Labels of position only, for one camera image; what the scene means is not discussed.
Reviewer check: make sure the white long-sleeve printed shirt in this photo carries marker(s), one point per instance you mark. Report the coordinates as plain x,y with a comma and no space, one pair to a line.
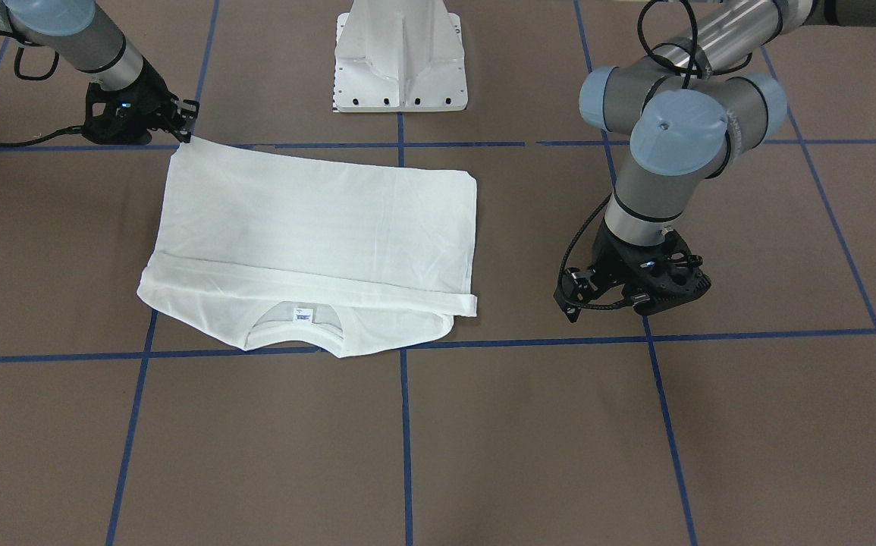
256,249

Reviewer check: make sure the white camera stand base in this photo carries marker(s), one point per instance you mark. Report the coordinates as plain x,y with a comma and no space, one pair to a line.
399,57

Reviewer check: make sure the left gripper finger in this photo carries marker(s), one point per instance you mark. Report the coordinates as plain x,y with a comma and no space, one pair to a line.
571,301
579,283

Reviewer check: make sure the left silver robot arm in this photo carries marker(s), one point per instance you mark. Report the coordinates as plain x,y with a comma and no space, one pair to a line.
688,113

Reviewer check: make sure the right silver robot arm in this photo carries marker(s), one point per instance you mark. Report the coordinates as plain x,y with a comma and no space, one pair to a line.
79,32

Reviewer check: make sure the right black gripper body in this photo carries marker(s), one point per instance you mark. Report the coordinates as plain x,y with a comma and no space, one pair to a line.
148,91

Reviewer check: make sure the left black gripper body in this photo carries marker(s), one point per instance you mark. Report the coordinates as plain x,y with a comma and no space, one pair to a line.
609,259

